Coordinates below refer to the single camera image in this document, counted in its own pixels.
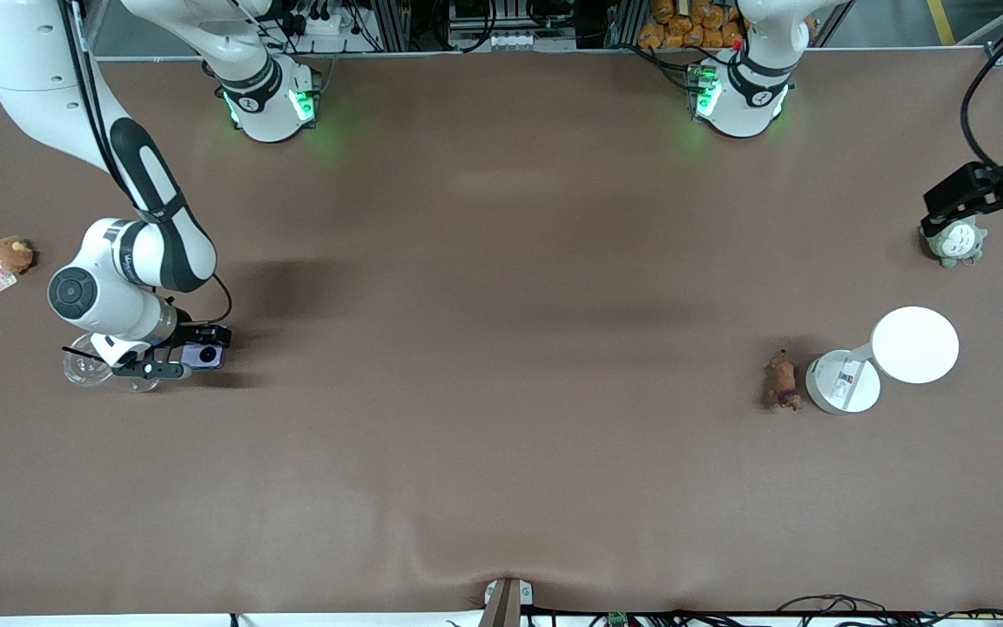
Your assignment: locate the lavender flip phone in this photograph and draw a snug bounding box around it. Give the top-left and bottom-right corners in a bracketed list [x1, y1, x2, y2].
[179, 342, 227, 369]

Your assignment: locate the brown lion statue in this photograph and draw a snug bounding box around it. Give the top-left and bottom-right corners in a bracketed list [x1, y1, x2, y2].
[764, 349, 804, 413]

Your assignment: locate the clear plastic cup with straw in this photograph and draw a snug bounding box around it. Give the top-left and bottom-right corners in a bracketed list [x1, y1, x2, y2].
[62, 333, 162, 394]

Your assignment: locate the thin black straw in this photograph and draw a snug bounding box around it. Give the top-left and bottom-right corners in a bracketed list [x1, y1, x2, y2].
[61, 346, 159, 381]

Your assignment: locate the grey totoro plush toy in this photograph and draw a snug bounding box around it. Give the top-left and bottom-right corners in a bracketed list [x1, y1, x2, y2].
[919, 216, 989, 270]

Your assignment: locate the brown plush toy with tag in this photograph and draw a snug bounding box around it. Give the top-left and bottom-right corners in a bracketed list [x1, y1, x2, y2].
[0, 235, 37, 293]

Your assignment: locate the white desk lamp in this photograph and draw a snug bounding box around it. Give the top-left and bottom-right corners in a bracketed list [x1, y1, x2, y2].
[805, 306, 961, 415]

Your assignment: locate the orange plush toy pile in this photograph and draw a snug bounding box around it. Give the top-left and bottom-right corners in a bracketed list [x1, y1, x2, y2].
[637, 0, 747, 51]

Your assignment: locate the brown table mat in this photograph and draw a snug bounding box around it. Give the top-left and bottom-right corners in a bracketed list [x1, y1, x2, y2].
[0, 51, 1003, 617]

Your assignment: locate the white power strip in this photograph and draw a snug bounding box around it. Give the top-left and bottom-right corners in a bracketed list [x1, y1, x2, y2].
[291, 7, 347, 37]

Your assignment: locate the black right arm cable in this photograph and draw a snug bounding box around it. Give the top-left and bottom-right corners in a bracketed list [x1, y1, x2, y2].
[64, 0, 234, 327]

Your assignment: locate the metal table edge bracket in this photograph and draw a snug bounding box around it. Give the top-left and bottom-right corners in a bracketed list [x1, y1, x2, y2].
[482, 576, 535, 627]

